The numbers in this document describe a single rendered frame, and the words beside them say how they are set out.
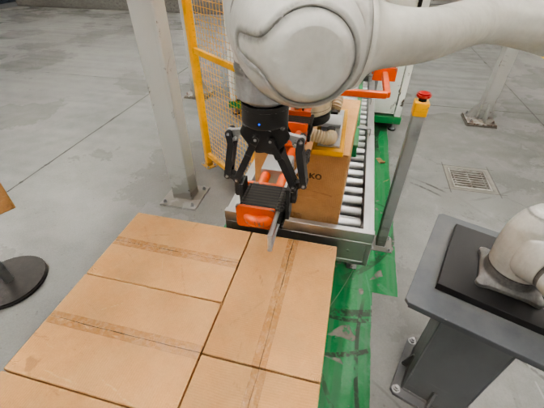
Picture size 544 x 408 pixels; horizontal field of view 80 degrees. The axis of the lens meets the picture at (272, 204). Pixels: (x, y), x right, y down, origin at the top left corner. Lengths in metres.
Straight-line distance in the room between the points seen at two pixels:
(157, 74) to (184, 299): 1.41
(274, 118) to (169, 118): 1.85
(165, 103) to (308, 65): 2.04
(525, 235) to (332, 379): 1.07
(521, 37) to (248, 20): 0.46
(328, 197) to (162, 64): 1.30
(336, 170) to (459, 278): 0.59
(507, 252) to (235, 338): 0.89
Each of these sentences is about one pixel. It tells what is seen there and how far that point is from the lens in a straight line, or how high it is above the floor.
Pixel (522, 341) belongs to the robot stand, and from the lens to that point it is 1.20.
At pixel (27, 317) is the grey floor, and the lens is 2.32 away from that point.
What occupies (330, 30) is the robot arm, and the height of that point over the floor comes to 1.56.
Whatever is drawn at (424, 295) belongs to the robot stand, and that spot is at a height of 0.75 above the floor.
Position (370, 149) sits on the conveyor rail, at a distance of 2.16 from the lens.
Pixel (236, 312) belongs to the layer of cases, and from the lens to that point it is 1.27.
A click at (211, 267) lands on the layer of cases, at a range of 1.42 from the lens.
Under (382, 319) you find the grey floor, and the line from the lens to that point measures 1.98.
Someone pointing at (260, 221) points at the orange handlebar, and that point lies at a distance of 0.59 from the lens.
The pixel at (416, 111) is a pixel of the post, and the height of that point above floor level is 0.96.
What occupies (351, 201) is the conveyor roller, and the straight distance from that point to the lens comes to 1.77.
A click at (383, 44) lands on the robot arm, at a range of 0.36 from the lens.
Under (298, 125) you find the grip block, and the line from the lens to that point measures 0.88.
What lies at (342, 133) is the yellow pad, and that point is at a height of 1.10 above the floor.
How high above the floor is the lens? 1.61
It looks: 39 degrees down
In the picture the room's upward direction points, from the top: straight up
